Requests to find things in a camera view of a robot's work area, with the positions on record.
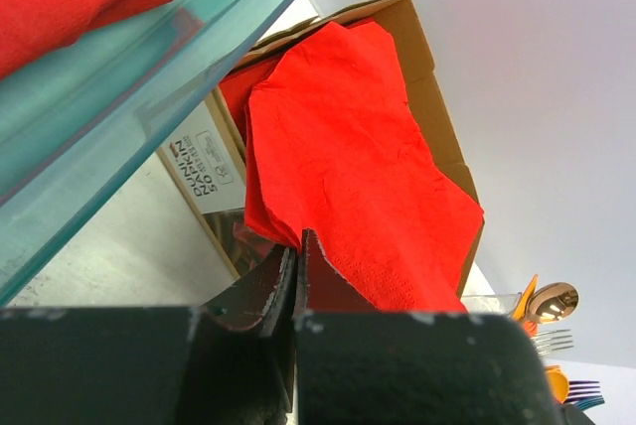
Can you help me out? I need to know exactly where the yellow plastic spoon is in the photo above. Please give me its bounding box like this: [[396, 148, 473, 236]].
[[545, 365, 569, 403]]

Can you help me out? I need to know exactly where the red napkin stack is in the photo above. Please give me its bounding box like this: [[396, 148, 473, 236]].
[[220, 55, 282, 141]]

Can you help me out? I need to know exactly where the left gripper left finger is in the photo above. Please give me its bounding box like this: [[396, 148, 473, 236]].
[[1, 246, 297, 424]]

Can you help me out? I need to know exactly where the teal plastic basin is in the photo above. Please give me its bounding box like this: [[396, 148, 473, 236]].
[[1, 0, 293, 302]]

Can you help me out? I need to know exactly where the clear utensil organizer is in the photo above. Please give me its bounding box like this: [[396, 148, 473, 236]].
[[460, 292, 522, 317]]

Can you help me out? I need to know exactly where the orange plastic utensil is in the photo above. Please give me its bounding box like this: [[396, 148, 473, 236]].
[[511, 274, 538, 338]]

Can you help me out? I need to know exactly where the red paper napkin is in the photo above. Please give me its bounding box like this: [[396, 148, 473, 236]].
[[245, 20, 483, 313]]

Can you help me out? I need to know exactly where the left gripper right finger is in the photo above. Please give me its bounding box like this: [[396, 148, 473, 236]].
[[293, 230, 561, 424]]

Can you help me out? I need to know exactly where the copper metallic spoon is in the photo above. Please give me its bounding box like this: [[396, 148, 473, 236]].
[[525, 282, 579, 325]]

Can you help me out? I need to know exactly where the cardboard napkin box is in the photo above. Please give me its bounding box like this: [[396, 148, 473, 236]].
[[158, 0, 477, 278]]

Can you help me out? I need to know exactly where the purple iridescent fork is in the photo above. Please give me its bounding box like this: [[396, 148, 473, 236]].
[[564, 380, 602, 403]]

